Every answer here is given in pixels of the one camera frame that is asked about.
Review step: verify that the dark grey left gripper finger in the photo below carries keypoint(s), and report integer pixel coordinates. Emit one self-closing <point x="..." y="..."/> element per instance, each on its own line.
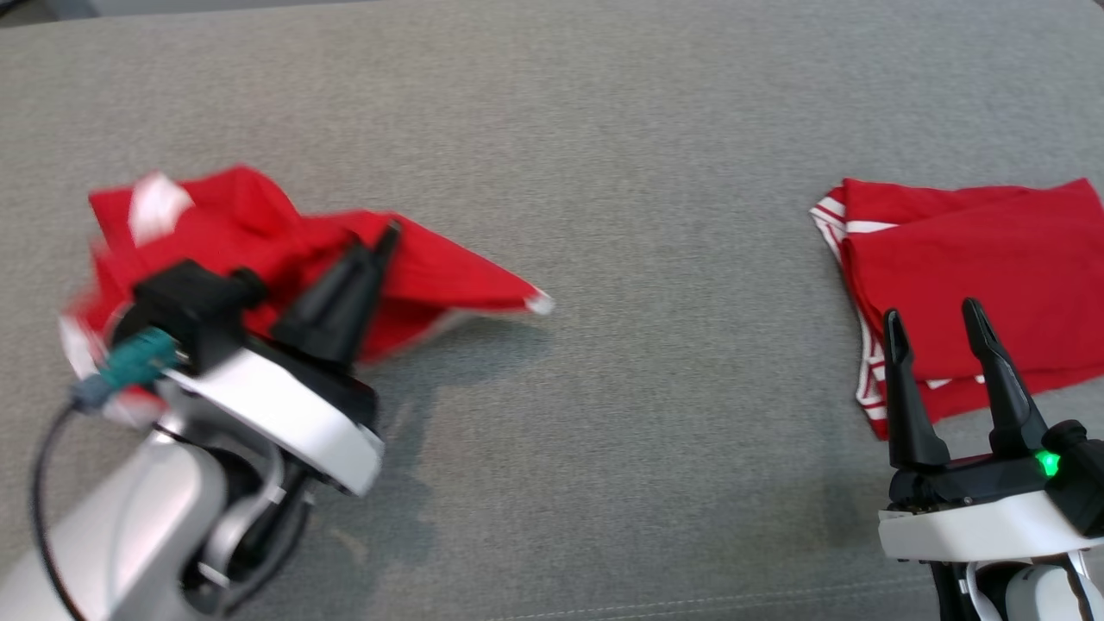
<point x="323" y="319"/>
<point x="375" y="276"/>

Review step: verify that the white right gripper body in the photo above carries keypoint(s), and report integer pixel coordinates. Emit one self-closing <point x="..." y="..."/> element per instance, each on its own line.
<point x="966" y="522"/>

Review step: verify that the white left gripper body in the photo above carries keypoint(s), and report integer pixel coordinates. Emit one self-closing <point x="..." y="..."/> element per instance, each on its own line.
<point x="293" y="414"/>

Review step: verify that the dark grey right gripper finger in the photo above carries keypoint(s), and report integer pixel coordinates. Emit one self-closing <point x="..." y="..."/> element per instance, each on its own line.
<point x="1011" y="405"/>
<point x="910" y="414"/>

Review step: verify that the red shorts with white waistband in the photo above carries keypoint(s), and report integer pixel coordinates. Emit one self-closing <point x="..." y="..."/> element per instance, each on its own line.
<point x="431" y="267"/>

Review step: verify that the red jersey with black print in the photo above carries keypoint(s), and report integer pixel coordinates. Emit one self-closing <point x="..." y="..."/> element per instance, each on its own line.
<point x="992" y="276"/>

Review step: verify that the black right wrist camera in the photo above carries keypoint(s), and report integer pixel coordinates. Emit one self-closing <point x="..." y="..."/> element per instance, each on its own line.
<point x="1082" y="474"/>

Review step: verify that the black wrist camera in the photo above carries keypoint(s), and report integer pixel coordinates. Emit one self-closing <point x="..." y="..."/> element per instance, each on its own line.
<point x="190" y="306"/>
<point x="1082" y="474"/>

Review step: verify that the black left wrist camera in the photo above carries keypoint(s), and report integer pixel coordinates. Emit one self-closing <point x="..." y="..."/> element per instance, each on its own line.
<point x="190" y="306"/>

